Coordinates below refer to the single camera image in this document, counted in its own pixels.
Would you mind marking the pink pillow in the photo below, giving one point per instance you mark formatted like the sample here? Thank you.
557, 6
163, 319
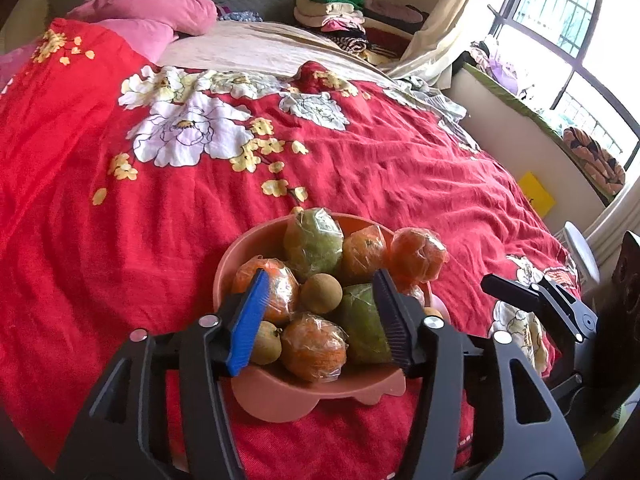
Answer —
145, 7

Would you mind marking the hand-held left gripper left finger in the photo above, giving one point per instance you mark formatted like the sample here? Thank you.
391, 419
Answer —
247, 322

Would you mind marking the longan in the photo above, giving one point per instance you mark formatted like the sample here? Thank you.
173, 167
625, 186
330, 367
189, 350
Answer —
265, 342
321, 294
433, 313

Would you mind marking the red floral blanket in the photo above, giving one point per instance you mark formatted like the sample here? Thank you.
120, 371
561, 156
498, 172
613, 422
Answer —
100, 210

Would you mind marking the green citrus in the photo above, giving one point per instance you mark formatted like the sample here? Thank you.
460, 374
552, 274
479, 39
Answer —
312, 242
362, 325

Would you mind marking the yellow card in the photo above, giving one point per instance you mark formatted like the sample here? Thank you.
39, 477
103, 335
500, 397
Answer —
536, 195

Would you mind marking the green white patterned cloth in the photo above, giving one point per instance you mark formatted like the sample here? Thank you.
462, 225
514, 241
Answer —
425, 96

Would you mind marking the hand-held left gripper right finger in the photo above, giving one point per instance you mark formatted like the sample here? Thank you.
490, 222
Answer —
392, 320

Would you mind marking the window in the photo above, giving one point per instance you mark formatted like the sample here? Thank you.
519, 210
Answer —
550, 5

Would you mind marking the dark brown wooden chair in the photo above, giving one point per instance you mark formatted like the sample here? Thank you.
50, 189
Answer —
627, 270

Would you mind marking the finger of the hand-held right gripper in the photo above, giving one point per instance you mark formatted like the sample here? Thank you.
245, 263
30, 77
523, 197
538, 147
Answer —
510, 287

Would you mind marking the purple cloth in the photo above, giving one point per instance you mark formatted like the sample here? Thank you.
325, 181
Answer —
495, 67

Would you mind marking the green window seat mat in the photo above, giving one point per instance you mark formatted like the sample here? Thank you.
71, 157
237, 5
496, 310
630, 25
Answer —
540, 115

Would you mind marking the pink bowl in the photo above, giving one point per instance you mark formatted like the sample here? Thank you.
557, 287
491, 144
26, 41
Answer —
280, 395

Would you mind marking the cream curtain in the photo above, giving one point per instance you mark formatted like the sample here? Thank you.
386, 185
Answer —
450, 20

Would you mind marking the small reddish orange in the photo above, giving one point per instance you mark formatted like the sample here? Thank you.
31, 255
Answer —
412, 294

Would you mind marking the blue patterned cloth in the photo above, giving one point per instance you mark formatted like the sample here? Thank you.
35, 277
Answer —
240, 14

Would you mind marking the cream bedsheet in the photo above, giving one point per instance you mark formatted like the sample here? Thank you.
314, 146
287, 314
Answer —
250, 45

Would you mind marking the brown patterned cushion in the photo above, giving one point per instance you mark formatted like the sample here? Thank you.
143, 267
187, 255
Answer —
595, 160

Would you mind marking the stack of folded clothes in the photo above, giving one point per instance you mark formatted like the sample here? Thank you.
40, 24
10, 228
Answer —
350, 25

